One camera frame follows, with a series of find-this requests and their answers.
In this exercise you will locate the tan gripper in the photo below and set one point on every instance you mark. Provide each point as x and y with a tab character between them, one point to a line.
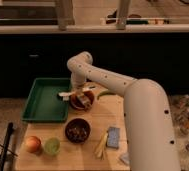
77	89

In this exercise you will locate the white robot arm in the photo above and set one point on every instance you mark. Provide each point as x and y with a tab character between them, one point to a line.
147	115

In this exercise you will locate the grey blue cloth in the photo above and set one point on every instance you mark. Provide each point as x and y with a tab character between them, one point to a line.
124	158

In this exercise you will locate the red yellow apple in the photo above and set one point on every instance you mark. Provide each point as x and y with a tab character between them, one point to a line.
32	144

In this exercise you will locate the green plastic tray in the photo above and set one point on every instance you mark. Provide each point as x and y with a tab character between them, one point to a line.
44	105

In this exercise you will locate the blue sponge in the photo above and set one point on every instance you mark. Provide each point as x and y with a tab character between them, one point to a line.
113	137

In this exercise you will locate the black pole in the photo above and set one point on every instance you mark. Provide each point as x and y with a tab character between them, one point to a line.
4	150

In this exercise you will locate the tan sponge block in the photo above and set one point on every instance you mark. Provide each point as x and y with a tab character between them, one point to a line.
85	101

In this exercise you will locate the white handled dish brush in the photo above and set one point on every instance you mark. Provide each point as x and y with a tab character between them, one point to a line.
66	95

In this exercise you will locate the orange bowl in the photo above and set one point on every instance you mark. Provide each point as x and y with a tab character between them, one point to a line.
76	104

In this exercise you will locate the dark brown bowl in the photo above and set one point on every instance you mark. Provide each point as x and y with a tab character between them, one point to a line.
77	130

